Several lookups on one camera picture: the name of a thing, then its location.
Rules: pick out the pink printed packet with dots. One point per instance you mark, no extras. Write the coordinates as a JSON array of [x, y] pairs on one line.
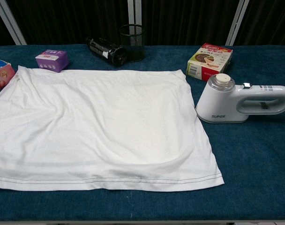
[[2, 75]]

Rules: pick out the black mesh pen holder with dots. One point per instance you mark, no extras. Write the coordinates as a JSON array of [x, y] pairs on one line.
[[136, 50]]

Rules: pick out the purple tissue packet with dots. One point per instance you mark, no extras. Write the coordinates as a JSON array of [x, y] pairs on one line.
[[52, 61]]

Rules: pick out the white handheld steam iron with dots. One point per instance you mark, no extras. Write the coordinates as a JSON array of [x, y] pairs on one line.
[[210, 103]]

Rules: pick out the red green food box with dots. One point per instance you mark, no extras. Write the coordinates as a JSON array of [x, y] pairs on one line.
[[208, 61]]

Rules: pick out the white metal frame post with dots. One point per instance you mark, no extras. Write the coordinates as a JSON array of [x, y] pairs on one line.
[[134, 11], [10, 21], [237, 21]]

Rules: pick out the black curtain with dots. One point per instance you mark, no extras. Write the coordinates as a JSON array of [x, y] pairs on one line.
[[74, 21]]

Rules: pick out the white cloth garment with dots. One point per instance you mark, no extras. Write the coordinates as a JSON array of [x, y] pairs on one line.
[[98, 122]]

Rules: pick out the blue towel table cover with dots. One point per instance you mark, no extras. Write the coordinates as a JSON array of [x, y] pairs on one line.
[[250, 164]]

